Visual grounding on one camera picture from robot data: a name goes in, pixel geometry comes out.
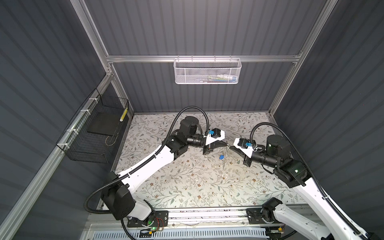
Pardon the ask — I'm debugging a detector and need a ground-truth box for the black wire basket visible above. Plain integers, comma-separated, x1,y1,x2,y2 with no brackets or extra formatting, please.
57,89,130,164

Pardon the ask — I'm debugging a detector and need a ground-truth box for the yellow marker pen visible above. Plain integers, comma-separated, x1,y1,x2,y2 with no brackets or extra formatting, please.
119,108,129,122

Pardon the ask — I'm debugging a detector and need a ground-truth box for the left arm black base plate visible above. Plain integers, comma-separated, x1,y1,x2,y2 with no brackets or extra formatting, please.
126,210,169,228

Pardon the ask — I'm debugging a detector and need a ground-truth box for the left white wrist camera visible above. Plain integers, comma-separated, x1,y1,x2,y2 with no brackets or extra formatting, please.
205,128,225,146

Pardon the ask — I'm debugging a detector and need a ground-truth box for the black foam pad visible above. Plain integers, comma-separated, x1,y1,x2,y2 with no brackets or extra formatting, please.
87,113,121,137

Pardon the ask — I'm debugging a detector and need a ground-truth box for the white wire mesh basket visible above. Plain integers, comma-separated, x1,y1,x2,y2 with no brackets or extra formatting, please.
173,57,242,85

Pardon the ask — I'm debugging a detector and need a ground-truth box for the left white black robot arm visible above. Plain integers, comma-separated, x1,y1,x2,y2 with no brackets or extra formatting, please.
101,116,227,225

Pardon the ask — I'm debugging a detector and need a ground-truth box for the white tube in basket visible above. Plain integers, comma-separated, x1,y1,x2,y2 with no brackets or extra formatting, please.
217,75,238,83

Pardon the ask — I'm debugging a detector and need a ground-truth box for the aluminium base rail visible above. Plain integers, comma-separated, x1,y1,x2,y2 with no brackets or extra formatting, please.
83,205,328,232

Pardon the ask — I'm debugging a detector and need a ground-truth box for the white perforated vent strip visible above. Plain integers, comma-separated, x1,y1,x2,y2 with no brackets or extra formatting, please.
89,227,268,240

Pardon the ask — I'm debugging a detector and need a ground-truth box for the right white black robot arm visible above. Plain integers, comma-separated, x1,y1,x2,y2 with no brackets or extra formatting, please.
233,135,375,240

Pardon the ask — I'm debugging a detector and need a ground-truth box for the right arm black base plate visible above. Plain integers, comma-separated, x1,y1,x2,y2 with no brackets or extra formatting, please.
246,208,285,226

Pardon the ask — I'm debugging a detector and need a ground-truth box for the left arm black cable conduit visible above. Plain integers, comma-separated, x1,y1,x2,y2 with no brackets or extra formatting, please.
83,105,210,240

